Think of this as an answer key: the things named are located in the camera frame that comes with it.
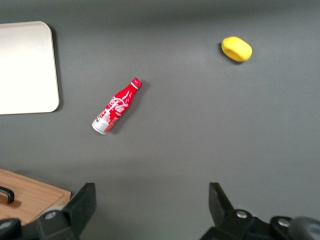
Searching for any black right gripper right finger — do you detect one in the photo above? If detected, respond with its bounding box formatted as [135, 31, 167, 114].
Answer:
[199, 182, 272, 240]

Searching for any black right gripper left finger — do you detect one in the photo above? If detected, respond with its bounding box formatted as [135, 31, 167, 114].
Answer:
[23, 182, 97, 240]

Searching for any red soda can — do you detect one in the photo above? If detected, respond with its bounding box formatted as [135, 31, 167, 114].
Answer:
[91, 77, 143, 136]

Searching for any beige plastic tray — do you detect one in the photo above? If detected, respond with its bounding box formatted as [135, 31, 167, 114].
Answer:
[0, 20, 60, 116]

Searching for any wooden drawer cabinet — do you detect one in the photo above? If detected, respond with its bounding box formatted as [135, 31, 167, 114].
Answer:
[0, 167, 73, 227]

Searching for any yellow sponge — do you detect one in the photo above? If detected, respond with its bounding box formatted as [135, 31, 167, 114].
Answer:
[221, 36, 253, 63]

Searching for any black drawer handle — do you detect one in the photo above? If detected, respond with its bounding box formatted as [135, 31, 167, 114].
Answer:
[0, 186, 16, 205]

